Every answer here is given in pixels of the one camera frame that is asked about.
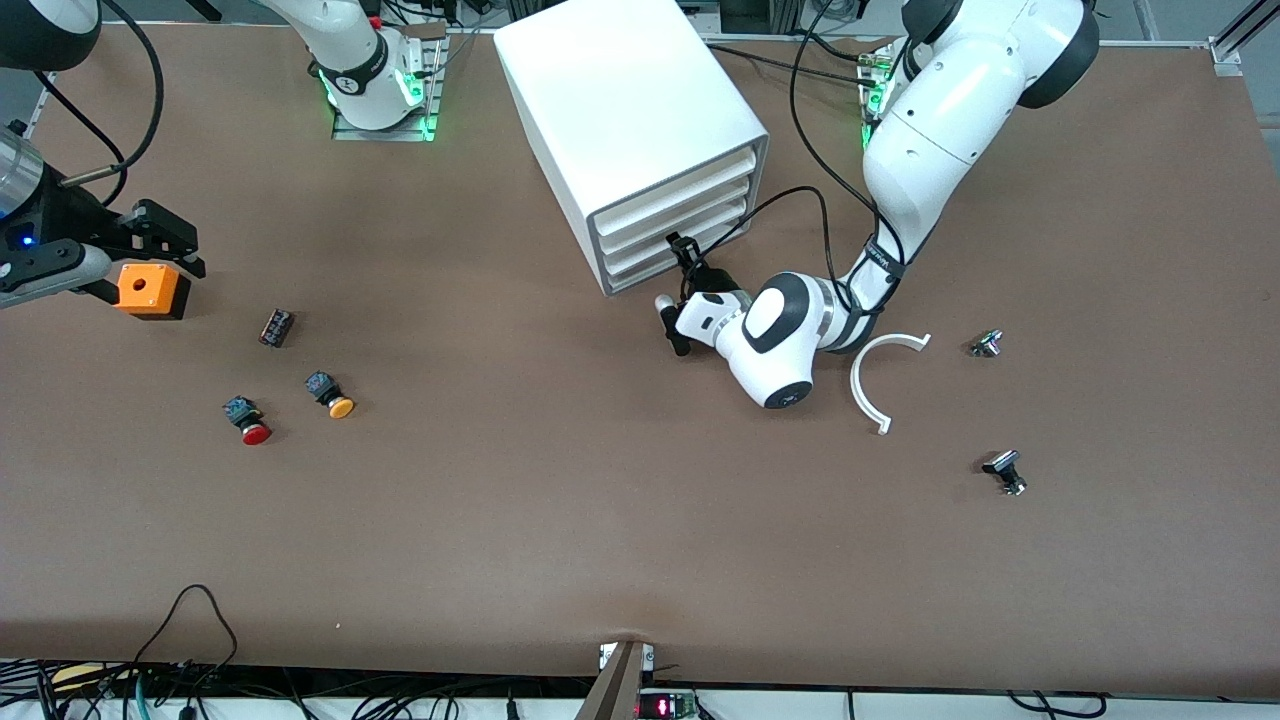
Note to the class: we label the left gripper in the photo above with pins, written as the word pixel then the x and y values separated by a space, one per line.
pixel 706 279

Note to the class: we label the black metal key switch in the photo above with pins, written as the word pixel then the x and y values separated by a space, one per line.
pixel 1003 465

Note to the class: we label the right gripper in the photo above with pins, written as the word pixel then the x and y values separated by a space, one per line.
pixel 72 217

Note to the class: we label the orange button enclosure box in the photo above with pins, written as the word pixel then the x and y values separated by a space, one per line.
pixel 150 290

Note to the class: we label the red mushroom push button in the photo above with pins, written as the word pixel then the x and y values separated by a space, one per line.
pixel 255 432

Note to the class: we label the small dark terminal block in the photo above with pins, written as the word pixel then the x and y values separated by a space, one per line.
pixel 277 328

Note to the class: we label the small metal selector switch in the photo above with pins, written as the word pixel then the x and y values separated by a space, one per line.
pixel 986 344

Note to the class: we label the yellow mushroom push button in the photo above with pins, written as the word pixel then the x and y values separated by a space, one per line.
pixel 340 406

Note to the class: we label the white pull-out cabinet drawer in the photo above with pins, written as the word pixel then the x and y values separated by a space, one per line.
pixel 640 266

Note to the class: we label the white drawer cabinet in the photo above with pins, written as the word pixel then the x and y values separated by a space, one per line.
pixel 620 100

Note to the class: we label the small silver metal bracket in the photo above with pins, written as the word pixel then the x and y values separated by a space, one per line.
pixel 650 657

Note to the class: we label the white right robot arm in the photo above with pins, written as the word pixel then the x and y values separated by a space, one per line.
pixel 360 60

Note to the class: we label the device with red display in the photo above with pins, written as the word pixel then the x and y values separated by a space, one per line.
pixel 665 708

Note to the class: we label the white closed cabinet drawer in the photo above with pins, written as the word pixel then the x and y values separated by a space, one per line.
pixel 640 212
pixel 640 238

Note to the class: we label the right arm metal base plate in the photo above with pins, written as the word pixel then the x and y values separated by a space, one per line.
pixel 385 134

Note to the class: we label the white semicircular plastic bracket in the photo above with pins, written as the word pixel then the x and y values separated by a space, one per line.
pixel 857 385

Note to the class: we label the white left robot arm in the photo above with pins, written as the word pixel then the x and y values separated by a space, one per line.
pixel 950 110

